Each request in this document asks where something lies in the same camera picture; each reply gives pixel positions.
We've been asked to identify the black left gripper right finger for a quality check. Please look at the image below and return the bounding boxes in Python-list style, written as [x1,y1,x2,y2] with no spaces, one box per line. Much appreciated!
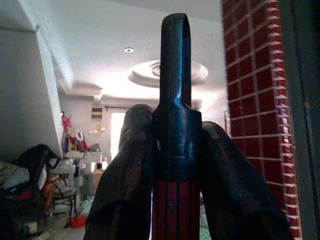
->
[199,121,294,240]

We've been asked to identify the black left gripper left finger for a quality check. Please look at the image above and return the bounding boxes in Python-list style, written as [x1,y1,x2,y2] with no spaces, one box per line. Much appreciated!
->
[83,103,156,240]

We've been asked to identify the bright window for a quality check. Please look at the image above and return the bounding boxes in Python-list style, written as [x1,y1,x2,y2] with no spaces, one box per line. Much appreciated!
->
[109,112,127,163]

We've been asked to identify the white plastic bag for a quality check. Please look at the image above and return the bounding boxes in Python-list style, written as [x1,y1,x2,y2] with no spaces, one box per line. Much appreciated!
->
[77,197,95,218]

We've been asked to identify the colourful hanging clothes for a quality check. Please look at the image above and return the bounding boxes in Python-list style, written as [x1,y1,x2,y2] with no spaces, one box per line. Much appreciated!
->
[62,129,89,153]

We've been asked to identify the red plastic bag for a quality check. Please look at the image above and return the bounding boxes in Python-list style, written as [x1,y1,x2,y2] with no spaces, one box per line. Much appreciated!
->
[70,216,88,229]

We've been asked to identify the brown bag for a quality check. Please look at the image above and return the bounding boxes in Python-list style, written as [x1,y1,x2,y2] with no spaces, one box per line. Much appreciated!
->
[41,174,60,216]

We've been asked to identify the pink star decoration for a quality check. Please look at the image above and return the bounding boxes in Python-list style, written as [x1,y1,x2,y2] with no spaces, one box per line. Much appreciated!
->
[62,114,73,129]

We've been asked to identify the black hanging garment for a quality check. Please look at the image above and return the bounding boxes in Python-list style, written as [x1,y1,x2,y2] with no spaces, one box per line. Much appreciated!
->
[17,144,61,198]

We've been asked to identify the round plaster ceiling medallion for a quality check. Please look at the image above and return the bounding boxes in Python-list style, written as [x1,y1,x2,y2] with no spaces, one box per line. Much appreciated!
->
[127,59,209,88]

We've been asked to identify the red tiled pillar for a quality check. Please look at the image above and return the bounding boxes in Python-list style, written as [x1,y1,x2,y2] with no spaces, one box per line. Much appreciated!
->
[221,0,303,240]

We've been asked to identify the metal frame chair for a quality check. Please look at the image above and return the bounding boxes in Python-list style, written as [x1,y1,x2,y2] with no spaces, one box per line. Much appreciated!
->
[48,164,78,218]

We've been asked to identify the small wall shelf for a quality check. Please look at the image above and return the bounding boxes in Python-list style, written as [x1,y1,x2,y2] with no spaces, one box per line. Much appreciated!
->
[91,106,104,120]

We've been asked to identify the dark door frame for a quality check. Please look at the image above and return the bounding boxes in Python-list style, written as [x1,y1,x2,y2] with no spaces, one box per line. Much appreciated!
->
[278,0,320,240]

